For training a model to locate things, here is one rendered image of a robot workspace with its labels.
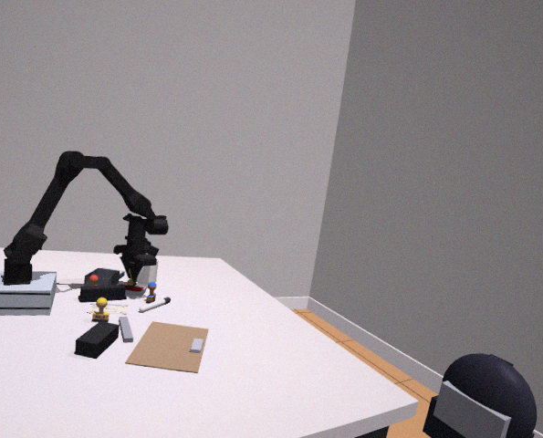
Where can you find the brown clipboard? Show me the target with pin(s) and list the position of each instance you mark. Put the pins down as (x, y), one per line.
(170, 347)

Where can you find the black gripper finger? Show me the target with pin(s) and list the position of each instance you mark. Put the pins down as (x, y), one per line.
(126, 265)
(135, 270)

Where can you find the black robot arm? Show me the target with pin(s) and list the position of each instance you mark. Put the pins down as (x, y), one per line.
(30, 237)

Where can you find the grey mug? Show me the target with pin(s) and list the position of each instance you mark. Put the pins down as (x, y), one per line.
(148, 274)

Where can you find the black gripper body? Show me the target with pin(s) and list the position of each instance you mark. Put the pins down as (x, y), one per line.
(133, 249)

